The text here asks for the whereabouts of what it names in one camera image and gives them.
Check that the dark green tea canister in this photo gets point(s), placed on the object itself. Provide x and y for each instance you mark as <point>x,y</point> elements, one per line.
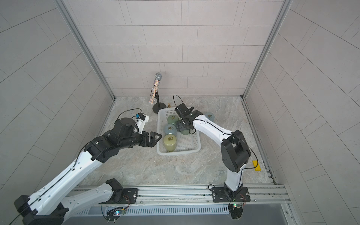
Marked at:
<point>185,132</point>

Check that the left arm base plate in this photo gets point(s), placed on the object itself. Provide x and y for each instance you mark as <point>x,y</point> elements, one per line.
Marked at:
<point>124,196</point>

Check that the left circuit board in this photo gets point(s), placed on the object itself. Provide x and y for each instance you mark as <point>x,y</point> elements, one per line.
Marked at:
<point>116,212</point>

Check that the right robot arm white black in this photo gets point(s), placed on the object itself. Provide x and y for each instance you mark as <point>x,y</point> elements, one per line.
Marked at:
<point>234,149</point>

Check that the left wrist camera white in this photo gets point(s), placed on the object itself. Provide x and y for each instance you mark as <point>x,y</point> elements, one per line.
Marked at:
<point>142,119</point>

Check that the yellow-green tea canister front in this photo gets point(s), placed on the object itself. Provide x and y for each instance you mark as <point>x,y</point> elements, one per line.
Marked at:
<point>170,142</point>

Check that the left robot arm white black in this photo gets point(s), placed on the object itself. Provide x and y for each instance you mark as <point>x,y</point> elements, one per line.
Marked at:
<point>51,206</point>

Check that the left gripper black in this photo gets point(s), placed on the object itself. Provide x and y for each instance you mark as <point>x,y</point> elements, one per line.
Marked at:
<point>152,142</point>

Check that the aluminium mounting rail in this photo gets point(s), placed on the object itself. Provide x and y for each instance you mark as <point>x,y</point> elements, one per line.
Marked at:
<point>156,195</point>

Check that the blue tea canister front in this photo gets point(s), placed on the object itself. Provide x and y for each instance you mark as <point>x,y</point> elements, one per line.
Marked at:
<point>210,116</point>

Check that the blue tea canister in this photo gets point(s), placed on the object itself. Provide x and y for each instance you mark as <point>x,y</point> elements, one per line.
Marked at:
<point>170,129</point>
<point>210,116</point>

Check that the black microphone stand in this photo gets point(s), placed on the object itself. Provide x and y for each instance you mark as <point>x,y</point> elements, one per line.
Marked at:
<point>158,105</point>

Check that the white plastic perforated basket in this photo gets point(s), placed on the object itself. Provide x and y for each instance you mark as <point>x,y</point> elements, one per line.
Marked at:
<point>186,144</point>

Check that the ventilation grille strip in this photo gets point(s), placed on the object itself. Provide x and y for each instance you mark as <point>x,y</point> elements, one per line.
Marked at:
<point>175,210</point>

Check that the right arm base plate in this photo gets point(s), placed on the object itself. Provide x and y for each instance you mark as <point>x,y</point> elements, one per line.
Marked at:
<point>223,194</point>

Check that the right circuit board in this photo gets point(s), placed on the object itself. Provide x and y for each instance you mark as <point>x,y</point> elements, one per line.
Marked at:
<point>235,211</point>

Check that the glitter microphone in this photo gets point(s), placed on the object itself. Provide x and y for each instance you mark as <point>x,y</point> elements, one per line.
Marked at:
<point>158,77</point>

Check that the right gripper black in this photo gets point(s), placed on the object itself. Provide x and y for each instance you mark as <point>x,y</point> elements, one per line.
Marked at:
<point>179,124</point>

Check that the circuit board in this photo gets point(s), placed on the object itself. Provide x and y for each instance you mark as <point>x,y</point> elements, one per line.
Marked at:
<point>116,212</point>
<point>235,211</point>

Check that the yellow block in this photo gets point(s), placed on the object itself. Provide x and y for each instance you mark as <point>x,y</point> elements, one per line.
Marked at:
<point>256,165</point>

